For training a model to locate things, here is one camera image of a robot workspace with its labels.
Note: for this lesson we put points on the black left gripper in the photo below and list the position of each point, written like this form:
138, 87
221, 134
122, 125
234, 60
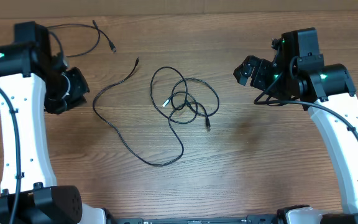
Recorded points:
76, 76

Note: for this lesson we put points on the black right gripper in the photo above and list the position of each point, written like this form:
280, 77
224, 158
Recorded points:
260, 68

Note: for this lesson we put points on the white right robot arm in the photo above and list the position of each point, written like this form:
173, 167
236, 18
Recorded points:
298, 75

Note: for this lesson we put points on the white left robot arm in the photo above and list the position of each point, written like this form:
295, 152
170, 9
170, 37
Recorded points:
34, 82

